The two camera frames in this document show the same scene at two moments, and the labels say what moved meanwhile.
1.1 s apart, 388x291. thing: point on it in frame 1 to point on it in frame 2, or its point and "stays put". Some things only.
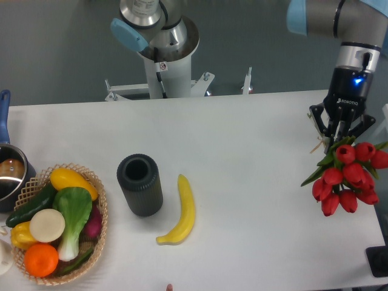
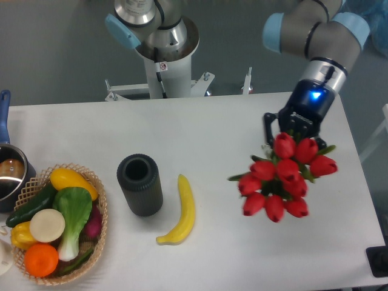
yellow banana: (187, 218) stays put
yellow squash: (63, 177) stays put
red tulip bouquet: (348, 172) to (274, 185)
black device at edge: (377, 259) stays put
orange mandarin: (40, 260) stays put
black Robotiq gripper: (344, 105) to (305, 105)
